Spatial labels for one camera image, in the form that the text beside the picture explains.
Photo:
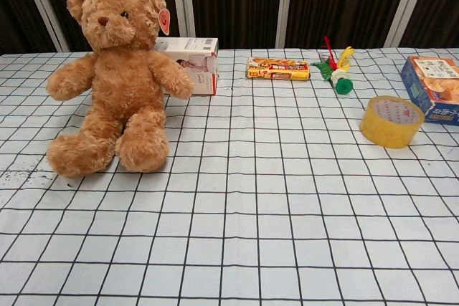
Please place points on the brown plush teddy bear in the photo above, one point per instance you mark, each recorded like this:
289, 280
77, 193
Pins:
122, 80

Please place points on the white cardboard product box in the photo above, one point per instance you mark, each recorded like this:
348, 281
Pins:
201, 66

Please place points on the yellow orange snack package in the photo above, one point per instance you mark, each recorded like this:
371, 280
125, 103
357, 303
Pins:
278, 69

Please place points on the white black grid tablecloth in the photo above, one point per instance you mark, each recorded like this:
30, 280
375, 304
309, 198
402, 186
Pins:
251, 213

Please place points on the feather shuttlecock with green base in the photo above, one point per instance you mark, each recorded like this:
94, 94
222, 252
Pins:
343, 82

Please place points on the black pleated curtain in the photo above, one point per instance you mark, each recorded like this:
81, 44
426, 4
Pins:
236, 1

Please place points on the yellowish packing tape roll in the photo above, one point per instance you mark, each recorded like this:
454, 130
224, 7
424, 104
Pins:
373, 130

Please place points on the blue biscuit box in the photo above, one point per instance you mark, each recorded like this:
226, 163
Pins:
430, 87

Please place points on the white metal frame post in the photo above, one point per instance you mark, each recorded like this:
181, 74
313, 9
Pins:
43, 5
182, 1
287, 5
407, 5

